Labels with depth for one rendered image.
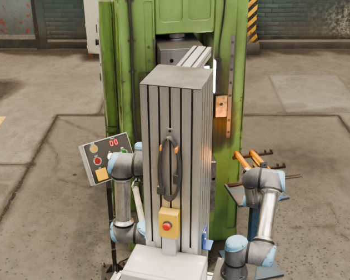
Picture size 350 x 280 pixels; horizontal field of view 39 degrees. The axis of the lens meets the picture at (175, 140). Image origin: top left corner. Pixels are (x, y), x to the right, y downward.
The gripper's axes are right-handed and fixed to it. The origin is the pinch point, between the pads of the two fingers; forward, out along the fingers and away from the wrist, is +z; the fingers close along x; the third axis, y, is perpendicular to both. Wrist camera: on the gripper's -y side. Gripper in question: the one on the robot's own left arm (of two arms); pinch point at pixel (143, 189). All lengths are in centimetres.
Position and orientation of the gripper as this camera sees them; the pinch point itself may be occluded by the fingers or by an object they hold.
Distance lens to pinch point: 328.0
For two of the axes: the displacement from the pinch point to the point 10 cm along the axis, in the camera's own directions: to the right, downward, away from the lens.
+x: 9.6, 1.2, -2.5
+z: 0.1, 8.9, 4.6
